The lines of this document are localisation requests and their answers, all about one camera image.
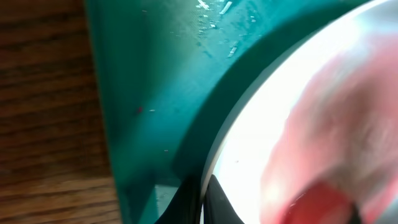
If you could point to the teal plastic tray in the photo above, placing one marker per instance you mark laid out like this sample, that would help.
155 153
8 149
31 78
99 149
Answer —
170 72

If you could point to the light blue plate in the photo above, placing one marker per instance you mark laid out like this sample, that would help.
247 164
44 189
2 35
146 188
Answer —
242 148

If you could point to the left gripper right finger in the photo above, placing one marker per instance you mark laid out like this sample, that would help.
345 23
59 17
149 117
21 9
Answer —
216 206

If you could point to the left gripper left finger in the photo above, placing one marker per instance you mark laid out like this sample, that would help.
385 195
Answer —
185 206

